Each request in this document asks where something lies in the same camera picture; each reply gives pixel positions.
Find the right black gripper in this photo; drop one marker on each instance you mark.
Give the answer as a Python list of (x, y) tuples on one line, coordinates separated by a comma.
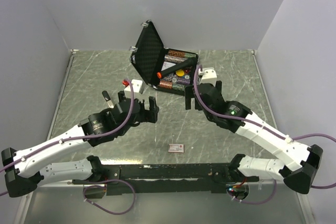
[(189, 94)]

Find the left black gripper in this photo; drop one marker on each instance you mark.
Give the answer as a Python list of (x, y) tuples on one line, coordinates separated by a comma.
[(150, 115)]

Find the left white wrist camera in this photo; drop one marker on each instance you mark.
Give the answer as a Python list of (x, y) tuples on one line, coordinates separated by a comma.
[(138, 88)]

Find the yellow poker chip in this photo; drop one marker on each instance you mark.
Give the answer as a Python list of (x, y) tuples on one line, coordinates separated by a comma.
[(180, 73)]

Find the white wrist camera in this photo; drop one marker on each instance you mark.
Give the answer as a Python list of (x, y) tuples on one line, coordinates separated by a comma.
[(138, 88), (207, 75)]

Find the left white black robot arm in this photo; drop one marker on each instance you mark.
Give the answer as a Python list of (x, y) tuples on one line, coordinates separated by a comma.
[(26, 170)]

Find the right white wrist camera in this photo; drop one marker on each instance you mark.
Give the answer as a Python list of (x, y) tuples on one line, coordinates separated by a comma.
[(207, 75)]

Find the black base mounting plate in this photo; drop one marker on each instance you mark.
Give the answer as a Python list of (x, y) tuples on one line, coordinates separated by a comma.
[(171, 178)]

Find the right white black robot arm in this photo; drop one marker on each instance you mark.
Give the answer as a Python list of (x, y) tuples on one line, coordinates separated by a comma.
[(296, 164)]

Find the black marker orange cap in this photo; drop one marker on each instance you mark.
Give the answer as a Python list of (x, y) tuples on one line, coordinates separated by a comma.
[(186, 63)]

